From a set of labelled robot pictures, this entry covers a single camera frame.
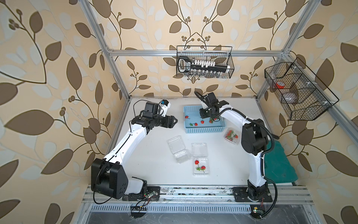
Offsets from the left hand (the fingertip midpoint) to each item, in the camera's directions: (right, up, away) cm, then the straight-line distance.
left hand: (170, 117), depth 81 cm
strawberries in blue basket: (+29, -4, +24) cm, 37 cm away
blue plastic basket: (+15, -6, +22) cm, 27 cm away
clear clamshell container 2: (+19, -28, +5) cm, 34 cm away
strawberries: (+20, -30, +1) cm, 36 cm away
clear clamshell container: (+4, -21, +11) cm, 24 cm away
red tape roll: (+65, +19, 0) cm, 68 cm away
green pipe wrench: (+74, -14, +17) cm, 77 cm away
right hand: (+21, +2, +18) cm, 28 cm away
